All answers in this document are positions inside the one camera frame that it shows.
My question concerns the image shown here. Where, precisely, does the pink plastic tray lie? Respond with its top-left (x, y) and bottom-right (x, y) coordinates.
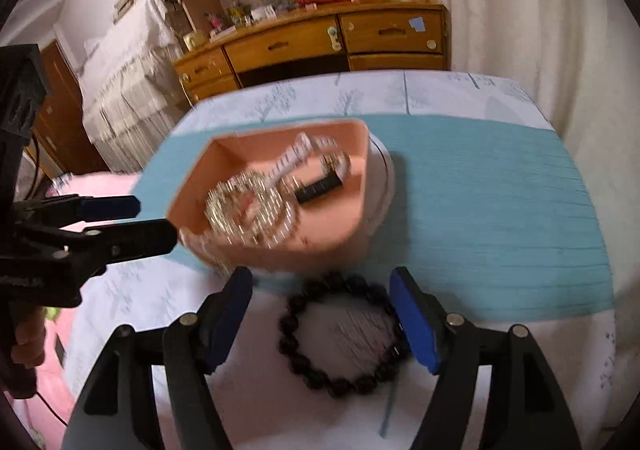
top-left (166, 119), bottom-right (371, 276)

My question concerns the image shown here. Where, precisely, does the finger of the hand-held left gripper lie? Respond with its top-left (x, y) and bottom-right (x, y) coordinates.
top-left (57, 217), bottom-right (179, 276)
top-left (15, 194), bottom-right (142, 231)

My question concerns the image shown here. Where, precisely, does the white floral curtain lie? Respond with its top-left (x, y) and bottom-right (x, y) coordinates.
top-left (417, 0), bottom-right (640, 450)

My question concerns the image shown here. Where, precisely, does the black cable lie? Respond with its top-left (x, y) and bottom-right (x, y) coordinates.
top-left (35, 392), bottom-right (68, 427)

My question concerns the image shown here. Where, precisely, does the small glass bottle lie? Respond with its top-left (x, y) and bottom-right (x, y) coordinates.
top-left (227, 0), bottom-right (251, 28)

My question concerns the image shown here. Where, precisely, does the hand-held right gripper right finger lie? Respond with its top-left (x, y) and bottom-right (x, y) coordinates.
top-left (389, 266), bottom-right (583, 450)

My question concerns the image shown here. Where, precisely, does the black bead bracelet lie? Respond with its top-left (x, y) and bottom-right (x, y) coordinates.
top-left (277, 271), bottom-right (416, 399)

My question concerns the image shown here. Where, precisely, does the wooden desk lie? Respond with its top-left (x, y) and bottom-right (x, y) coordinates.
top-left (172, 0), bottom-right (447, 106)

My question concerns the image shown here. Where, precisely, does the white round stand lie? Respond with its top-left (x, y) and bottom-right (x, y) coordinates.
top-left (362, 135), bottom-right (397, 236)

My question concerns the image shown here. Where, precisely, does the pink smart band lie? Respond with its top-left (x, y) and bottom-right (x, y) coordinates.
top-left (274, 132), bottom-right (352, 205)

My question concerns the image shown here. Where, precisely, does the gold pearl bracelet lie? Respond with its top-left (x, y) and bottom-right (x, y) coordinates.
top-left (204, 171), bottom-right (301, 250)

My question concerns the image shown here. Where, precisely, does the person's left hand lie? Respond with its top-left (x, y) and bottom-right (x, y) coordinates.
top-left (10, 317), bottom-right (47, 371)

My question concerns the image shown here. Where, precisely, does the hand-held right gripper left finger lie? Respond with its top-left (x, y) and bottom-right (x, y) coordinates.
top-left (60, 266), bottom-right (253, 450)

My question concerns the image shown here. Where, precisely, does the brown wooden door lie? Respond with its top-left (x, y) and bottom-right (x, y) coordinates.
top-left (30, 41), bottom-right (108, 178)

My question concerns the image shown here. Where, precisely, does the white lace cover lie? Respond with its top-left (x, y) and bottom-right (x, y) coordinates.
top-left (80, 0), bottom-right (193, 176)

